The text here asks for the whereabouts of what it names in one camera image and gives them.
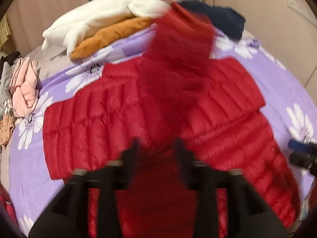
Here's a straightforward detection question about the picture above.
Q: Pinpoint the red puffer jacket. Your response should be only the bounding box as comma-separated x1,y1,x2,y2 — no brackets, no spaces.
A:
42,3,300,237

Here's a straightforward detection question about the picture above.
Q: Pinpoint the purple floral bed sheet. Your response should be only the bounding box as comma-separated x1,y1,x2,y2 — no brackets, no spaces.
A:
1,27,316,234

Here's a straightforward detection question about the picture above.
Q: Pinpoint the tan small garment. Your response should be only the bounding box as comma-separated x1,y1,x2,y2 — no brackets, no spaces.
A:
0,114,14,147

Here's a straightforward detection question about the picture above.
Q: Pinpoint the grey garment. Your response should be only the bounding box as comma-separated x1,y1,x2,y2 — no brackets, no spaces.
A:
1,61,13,114

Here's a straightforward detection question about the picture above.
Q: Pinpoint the pink garment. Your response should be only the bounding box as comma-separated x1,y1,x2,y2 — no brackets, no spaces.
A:
9,57,39,118

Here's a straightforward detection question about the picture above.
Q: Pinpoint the navy blue garment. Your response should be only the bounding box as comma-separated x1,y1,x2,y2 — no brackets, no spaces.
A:
178,0,245,40

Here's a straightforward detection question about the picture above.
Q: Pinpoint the orange folded garment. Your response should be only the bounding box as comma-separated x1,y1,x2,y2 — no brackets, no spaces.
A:
70,17,152,60

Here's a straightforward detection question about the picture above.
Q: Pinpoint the white fleece garment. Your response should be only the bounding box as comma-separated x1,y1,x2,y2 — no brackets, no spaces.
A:
41,0,170,56

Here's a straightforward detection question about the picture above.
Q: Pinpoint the white wall power strip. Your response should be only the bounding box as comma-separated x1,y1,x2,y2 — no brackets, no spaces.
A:
287,0,317,27

